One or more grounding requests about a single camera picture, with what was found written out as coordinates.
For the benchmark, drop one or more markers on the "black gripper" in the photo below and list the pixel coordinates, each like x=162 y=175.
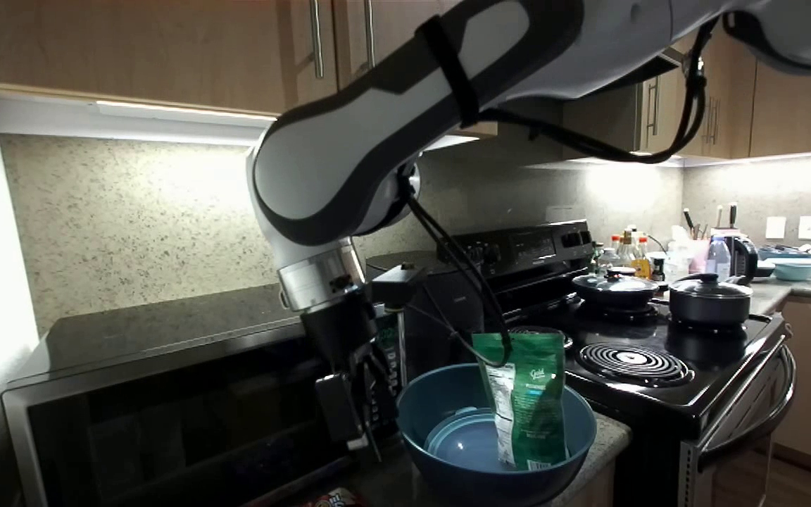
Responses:
x=344 y=327

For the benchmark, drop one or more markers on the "green sachet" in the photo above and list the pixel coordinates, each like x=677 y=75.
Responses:
x=535 y=403

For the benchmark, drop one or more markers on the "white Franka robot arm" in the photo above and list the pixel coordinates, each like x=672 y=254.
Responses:
x=442 y=102

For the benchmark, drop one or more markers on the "blue dish bowl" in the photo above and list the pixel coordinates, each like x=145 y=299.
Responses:
x=462 y=440

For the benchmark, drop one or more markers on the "stainless steel microwave oven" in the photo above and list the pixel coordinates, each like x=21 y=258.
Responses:
x=142 y=424

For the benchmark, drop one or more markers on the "black pan with lid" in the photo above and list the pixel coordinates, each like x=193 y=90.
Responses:
x=618 y=292

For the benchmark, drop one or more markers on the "amber oil bottle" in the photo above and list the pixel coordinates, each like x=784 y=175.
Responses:
x=642 y=261

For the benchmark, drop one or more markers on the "black electric stove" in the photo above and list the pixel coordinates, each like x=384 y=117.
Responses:
x=705 y=383

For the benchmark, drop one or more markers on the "under-cabinet light strip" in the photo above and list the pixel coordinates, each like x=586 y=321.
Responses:
x=142 y=117

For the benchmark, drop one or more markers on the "black pot with lid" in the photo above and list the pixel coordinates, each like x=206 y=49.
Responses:
x=707 y=306

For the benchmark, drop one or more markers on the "wooden upper cabinet door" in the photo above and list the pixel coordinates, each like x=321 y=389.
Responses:
x=142 y=45
x=396 y=30

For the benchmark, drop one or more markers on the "clear plastic bottle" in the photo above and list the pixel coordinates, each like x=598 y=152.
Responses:
x=717 y=258

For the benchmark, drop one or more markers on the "steel range hood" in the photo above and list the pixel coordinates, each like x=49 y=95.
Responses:
x=632 y=99

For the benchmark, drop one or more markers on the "black kettle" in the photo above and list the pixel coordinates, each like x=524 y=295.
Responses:
x=743 y=254

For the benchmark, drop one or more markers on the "light blue bowl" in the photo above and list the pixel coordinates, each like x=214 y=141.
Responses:
x=798 y=269

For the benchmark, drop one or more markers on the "wooden corner upper cabinet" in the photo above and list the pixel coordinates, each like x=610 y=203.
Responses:
x=801 y=113

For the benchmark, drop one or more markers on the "white wall outlet plate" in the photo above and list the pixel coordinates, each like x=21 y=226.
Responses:
x=776 y=226

